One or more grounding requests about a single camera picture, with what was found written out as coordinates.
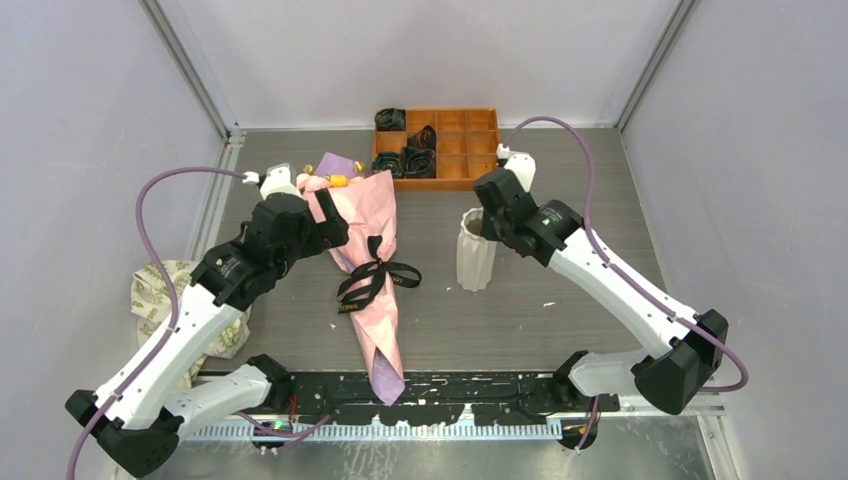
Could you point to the patterned cream cloth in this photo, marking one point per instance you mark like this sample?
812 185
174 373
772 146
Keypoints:
151 304

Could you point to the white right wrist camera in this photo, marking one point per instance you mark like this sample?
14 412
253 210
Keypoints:
520 163

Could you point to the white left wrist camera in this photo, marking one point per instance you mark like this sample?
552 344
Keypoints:
278 179

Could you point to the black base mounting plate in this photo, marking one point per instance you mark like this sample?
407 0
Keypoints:
427 398

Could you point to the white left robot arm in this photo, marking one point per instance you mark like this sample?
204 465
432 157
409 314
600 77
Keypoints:
136 417

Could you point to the white ribbed ceramic vase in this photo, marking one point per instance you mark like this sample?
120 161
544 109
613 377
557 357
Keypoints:
475 255

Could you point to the pink flower bouquet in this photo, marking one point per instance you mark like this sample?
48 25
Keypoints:
368 206

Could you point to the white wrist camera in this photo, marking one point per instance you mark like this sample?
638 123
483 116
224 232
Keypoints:
520 163
278 179

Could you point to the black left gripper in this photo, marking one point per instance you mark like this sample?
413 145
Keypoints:
333 230

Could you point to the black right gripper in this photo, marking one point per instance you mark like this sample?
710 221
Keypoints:
487 229

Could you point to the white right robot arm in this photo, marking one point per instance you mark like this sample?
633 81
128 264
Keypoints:
679 347

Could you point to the orange compartment tray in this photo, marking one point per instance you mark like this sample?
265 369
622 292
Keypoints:
466 149

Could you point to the black ribbon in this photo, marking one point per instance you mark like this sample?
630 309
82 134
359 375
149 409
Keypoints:
366 281

